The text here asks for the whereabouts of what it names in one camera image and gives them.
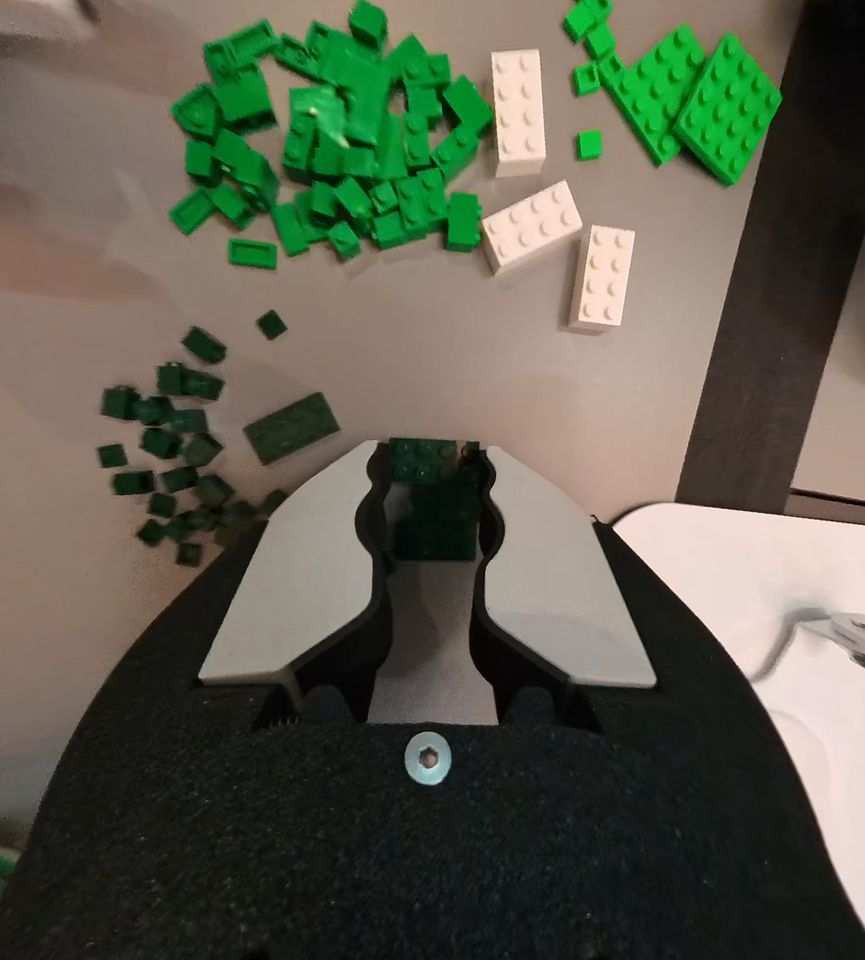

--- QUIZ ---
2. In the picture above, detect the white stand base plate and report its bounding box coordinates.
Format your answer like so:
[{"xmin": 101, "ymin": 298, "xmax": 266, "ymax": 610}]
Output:
[{"xmin": 611, "ymin": 501, "xmax": 865, "ymax": 957}]

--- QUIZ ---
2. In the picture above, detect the large bright green lego plate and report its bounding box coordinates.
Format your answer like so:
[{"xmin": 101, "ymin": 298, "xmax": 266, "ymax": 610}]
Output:
[
  {"xmin": 601, "ymin": 22, "xmax": 707, "ymax": 168},
  {"xmin": 672, "ymin": 31, "xmax": 784, "ymax": 187}
]

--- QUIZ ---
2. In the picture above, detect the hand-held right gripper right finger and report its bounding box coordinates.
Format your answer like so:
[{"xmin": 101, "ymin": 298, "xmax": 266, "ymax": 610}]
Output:
[{"xmin": 468, "ymin": 446, "xmax": 659, "ymax": 725}]

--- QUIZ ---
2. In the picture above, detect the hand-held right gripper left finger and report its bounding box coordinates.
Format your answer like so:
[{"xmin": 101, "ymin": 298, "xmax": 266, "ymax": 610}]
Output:
[{"xmin": 198, "ymin": 439, "xmax": 394, "ymax": 725}]

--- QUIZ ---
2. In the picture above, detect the pile of dark green bricks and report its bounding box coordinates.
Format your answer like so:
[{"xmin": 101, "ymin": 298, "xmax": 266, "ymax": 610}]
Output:
[{"xmin": 98, "ymin": 311, "xmax": 287, "ymax": 567}]

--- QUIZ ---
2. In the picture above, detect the pile of bright green bricks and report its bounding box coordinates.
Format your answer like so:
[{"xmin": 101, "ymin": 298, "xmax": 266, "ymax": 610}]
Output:
[{"xmin": 170, "ymin": 0, "xmax": 495, "ymax": 270}]

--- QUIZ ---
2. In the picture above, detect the black bar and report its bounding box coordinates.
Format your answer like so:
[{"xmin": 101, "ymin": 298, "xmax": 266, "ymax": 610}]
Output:
[{"xmin": 676, "ymin": 0, "xmax": 865, "ymax": 519}]

